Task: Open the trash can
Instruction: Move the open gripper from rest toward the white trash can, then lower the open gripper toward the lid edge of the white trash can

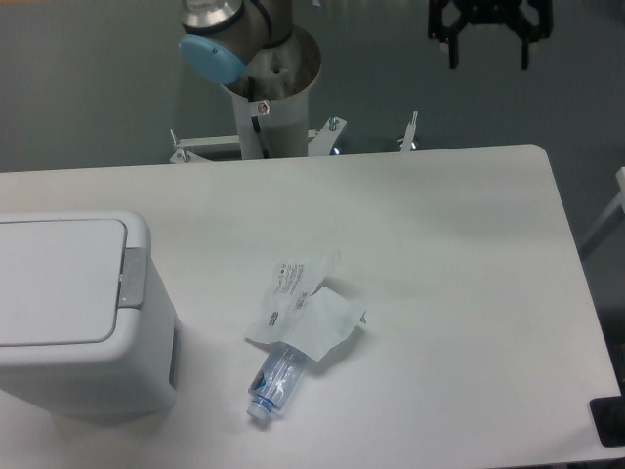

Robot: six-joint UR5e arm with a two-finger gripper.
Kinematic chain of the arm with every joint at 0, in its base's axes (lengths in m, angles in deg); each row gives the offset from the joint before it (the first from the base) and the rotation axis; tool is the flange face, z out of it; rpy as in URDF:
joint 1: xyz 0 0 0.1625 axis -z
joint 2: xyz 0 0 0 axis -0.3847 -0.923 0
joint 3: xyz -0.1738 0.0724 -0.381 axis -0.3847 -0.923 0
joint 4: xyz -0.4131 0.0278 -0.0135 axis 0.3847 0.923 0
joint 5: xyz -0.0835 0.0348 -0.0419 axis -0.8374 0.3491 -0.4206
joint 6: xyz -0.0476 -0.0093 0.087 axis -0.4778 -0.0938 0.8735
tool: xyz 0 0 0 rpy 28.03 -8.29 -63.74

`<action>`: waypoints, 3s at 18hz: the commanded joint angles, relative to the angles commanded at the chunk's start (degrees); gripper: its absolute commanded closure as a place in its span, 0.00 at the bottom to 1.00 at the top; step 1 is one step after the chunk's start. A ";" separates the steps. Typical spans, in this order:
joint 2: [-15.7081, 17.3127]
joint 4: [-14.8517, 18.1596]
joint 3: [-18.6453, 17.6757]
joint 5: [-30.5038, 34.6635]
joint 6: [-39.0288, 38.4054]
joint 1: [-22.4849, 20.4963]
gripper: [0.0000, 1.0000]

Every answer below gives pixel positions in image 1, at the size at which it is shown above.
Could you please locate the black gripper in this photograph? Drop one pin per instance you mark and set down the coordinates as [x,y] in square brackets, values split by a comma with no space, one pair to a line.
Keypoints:
[529,20]

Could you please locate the white trash can lid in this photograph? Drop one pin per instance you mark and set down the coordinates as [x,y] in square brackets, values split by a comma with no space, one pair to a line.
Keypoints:
[59,281]

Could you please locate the white plastic trash can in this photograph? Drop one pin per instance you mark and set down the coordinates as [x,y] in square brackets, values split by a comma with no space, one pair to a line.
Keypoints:
[132,371]

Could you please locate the printed clear plastic bag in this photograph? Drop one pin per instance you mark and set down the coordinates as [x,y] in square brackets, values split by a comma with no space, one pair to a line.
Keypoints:
[294,281]

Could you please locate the white paper wrapper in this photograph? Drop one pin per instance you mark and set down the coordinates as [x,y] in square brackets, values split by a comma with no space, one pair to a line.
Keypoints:
[326,320]

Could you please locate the black table clamp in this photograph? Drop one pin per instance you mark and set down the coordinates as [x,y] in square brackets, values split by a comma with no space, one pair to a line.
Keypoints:
[608,416]

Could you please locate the clear plastic water bottle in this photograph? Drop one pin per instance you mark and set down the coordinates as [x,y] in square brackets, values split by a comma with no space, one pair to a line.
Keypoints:
[275,381]

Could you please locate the grey lid push button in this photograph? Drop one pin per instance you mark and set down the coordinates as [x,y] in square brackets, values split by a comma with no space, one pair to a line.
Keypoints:
[133,278]

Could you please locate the white metal frame leg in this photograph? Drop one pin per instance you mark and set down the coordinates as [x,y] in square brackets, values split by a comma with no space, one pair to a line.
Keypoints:
[609,219]

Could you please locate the white pedestal base frame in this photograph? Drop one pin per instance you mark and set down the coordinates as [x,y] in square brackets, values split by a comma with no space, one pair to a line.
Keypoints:
[323,141]

